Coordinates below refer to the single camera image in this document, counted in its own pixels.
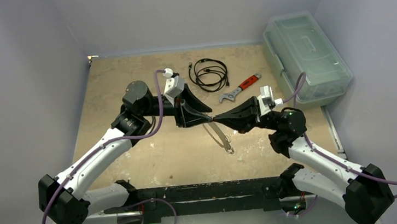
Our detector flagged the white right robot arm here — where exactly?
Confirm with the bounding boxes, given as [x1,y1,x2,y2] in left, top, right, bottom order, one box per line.
[212,97,395,224]

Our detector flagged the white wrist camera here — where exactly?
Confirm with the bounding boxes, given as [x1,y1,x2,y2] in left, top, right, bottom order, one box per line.
[257,85,284,116]
[163,68,185,105]

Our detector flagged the red handled adjustable wrench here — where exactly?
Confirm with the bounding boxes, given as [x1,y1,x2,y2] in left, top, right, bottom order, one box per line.
[219,73,261,103]

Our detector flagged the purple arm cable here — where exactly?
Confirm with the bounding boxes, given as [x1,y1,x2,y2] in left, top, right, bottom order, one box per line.
[27,69,180,224]
[277,63,397,209]

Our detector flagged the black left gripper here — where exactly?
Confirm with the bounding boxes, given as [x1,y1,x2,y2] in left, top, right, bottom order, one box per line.
[139,82,214,131]

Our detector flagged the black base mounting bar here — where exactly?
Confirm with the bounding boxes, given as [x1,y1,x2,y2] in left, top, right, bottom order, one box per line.
[104,163,303,224]

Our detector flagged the clear green plastic toolbox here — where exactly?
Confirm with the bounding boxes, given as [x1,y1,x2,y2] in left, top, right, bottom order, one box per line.
[262,10,353,109]

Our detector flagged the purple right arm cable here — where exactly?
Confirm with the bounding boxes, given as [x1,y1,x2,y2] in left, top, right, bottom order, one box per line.
[277,63,397,209]

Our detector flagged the black coiled cable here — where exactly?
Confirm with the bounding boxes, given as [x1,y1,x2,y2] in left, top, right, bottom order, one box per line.
[186,56,231,95]

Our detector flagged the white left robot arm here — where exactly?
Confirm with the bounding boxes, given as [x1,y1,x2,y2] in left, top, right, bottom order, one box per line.
[38,76,212,224]

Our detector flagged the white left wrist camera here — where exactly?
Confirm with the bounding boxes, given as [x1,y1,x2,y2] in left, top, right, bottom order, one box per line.
[163,68,185,105]

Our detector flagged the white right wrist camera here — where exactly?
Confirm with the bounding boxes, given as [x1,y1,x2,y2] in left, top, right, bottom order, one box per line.
[257,85,284,116]

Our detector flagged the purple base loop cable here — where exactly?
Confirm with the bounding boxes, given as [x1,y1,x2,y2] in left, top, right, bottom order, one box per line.
[114,196,178,224]

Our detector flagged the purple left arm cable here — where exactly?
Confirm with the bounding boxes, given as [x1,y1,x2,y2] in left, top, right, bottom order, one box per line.
[27,69,180,224]

